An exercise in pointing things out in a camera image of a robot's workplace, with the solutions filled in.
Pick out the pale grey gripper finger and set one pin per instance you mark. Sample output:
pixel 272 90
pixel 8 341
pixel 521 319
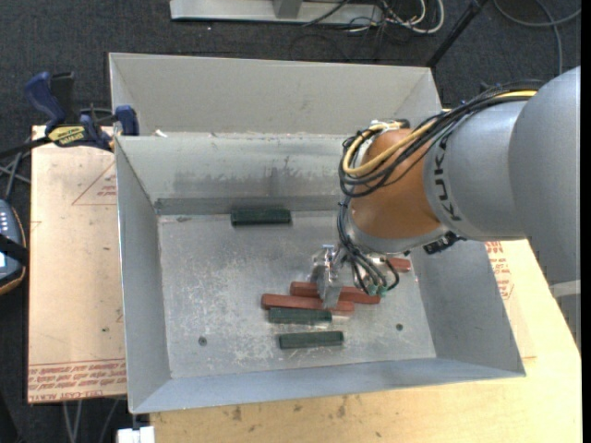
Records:
pixel 321 278
pixel 332 296

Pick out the red-brown flat block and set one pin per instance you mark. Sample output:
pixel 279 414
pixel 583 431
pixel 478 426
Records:
pixel 356 296
pixel 401 264
pixel 291 302

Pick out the dark green flat block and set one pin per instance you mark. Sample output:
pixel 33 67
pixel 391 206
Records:
pixel 310 339
pixel 261 216
pixel 297 315

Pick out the grey metal bin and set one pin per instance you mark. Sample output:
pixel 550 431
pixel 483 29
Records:
pixel 221 270

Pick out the brown cardboard board, red print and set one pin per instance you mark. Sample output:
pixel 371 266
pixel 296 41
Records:
pixel 74 256

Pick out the black cylinder on white bracket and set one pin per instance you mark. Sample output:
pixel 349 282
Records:
pixel 438 245

